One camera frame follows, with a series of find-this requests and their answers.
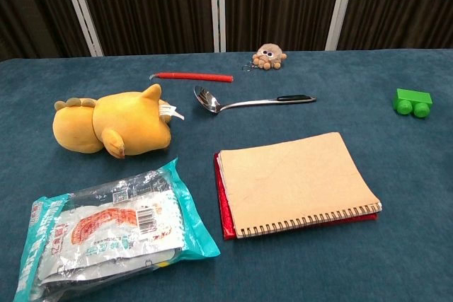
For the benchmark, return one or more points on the yellow plush toy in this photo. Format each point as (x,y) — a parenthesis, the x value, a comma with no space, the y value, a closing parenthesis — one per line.
(117,121)

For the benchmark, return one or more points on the green toy building block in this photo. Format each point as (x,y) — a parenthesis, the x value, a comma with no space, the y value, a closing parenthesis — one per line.
(413,101)

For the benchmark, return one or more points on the spiral notebook with tan cover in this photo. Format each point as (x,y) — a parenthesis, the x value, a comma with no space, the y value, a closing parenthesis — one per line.
(293,185)

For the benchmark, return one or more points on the teal plastic snack bag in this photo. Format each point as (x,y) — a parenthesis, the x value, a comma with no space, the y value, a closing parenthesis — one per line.
(106,227)

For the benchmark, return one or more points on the white partition frame post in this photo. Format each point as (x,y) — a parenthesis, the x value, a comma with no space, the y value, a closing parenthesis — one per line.
(79,5)
(341,5)
(217,5)

